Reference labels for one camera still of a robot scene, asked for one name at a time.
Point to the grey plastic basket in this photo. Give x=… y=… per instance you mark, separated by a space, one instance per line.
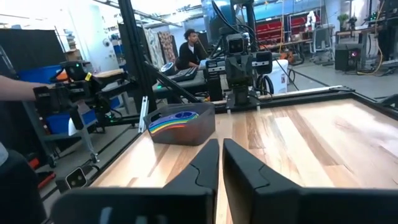
x=186 y=135

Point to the person's forearm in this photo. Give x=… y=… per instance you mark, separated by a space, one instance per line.
x=15 y=88

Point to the white bucket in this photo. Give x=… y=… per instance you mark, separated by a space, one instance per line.
x=278 y=77

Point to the black keyboard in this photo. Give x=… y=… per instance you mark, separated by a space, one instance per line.
x=185 y=74

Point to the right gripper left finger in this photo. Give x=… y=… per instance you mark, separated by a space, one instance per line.
x=202 y=174

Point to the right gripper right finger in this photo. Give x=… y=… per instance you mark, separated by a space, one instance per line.
x=242 y=180

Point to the lime green measuring cup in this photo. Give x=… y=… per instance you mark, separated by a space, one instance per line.
x=158 y=126

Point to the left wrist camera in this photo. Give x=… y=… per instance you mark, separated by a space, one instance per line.
x=236 y=45

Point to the person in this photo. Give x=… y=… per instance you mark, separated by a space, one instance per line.
x=18 y=193
x=188 y=53

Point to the silver aluminium bracket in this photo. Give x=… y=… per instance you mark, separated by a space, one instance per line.
x=143 y=115

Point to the dark purple measuring cup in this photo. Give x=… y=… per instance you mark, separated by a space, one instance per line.
x=183 y=115

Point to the blue storage bin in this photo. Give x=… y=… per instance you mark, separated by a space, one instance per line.
x=59 y=123
x=37 y=74

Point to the yellow measuring cup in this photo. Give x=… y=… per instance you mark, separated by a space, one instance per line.
x=158 y=128

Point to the black aluminium table frame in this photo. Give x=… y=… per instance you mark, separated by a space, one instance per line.
x=311 y=95

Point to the black computer tower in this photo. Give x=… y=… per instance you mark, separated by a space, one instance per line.
x=345 y=57

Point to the black partition panel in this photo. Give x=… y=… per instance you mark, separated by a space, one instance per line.
x=31 y=46

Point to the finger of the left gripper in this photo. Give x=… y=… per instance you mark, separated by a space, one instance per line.
x=245 y=96
x=237 y=96

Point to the black upright frame post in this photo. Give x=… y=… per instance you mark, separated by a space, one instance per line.
x=133 y=46

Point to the red storage rack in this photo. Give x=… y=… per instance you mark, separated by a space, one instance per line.
x=267 y=29

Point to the small table-level camera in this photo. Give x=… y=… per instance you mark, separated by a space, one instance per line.
x=76 y=179

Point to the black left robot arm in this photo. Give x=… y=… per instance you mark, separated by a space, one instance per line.
x=214 y=84

